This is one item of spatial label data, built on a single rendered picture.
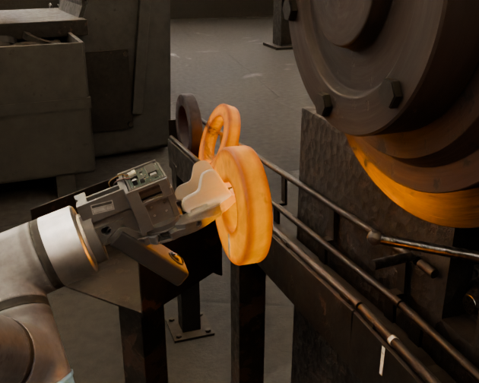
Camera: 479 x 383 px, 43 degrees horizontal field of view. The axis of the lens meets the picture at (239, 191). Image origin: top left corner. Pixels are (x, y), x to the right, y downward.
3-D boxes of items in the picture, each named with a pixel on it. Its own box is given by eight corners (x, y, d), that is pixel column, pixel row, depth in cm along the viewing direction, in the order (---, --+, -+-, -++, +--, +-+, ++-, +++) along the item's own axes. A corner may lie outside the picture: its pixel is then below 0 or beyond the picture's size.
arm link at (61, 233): (68, 299, 72) (64, 261, 80) (107, 283, 73) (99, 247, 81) (38, 237, 68) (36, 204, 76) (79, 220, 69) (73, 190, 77)
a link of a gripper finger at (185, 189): (237, 151, 77) (170, 178, 75) (249, 191, 80) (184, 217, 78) (229, 144, 80) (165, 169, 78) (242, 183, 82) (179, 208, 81)
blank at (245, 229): (233, 136, 85) (210, 137, 84) (274, 159, 71) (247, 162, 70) (234, 238, 90) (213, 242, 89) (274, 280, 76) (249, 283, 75)
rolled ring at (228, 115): (193, 179, 157) (204, 182, 158) (220, 170, 140) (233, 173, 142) (205, 112, 161) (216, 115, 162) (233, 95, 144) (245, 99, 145)
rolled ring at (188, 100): (188, 97, 157) (201, 96, 158) (173, 91, 174) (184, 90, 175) (193, 166, 162) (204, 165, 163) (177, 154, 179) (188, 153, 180)
